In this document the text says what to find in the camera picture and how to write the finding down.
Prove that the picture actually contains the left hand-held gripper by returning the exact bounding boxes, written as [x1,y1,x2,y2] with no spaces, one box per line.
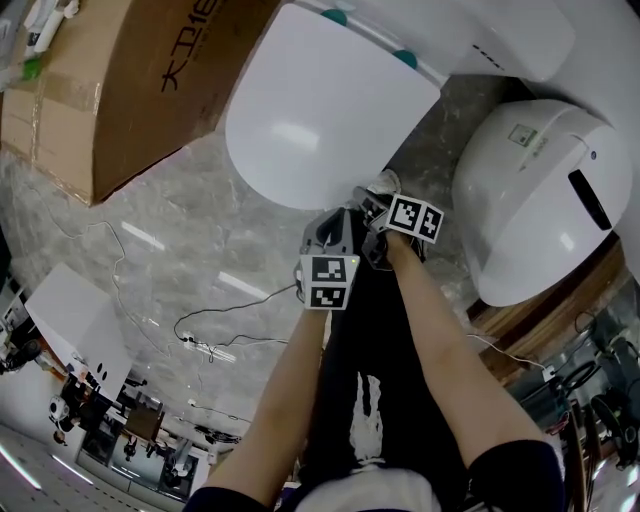
[293,207,361,312]

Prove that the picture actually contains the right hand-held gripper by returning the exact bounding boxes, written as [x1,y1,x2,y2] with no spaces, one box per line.
[353,186,445,267]

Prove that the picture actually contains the person's right forearm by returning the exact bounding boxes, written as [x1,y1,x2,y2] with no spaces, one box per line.
[387,232,544,471]

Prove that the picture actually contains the person's left forearm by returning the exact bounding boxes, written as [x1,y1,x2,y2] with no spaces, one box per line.
[202,309,326,506]

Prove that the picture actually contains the white ceramic toilet with tank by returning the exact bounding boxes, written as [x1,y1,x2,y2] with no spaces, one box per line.
[294,0,576,84]

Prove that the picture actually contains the person's white shoe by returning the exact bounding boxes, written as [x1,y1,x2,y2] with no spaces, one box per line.
[367,169,402,196]

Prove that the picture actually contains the black printed trousers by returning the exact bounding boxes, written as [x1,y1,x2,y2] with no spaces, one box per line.
[319,214,471,471]

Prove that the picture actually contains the brown wooden pallet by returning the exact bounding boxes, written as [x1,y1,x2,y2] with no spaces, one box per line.
[467,234,626,386]

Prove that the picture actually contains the large brown cardboard box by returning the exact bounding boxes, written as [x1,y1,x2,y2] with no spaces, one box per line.
[0,0,281,207]

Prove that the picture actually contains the white and navy shirt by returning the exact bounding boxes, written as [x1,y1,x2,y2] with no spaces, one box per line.
[182,437,566,512]

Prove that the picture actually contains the white metal cabinet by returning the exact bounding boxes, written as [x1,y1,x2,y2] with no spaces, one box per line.
[23,262,134,404]

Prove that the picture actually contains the white tube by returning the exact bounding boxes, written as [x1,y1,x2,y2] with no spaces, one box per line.
[33,9,66,54]

